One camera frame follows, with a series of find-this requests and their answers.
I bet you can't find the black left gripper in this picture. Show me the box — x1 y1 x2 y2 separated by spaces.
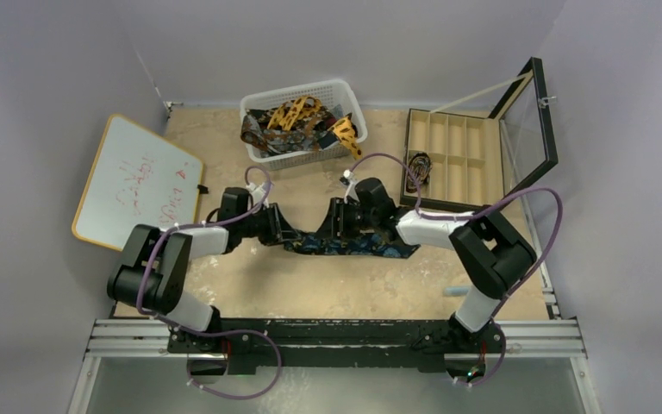
238 203 300 246

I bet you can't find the dark brown patterned tie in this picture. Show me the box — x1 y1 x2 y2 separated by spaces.
240 109 338 155

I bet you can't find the rolled cat pattern tie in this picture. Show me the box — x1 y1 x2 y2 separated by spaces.
405 152 432 193

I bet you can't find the aluminium frame rail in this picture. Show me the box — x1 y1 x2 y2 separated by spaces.
82 111 588 360

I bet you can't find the light blue marker pen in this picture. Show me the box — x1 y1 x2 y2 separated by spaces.
443 285 470 297

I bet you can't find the navy blue shell pattern tie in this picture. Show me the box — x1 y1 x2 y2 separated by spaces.
282 232 421 259

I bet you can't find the yellow framed whiteboard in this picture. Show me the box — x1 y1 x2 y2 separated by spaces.
72 114 204 251

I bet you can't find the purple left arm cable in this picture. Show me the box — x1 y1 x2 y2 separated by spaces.
135 166 283 402

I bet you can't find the white plastic basket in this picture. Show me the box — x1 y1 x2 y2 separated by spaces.
240 78 368 170

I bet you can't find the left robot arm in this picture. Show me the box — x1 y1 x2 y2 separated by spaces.
107 185 301 353

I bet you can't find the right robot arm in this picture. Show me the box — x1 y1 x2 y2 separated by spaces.
313 178 539 351

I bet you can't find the black tie display box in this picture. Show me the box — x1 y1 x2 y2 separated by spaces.
399 57 559 212

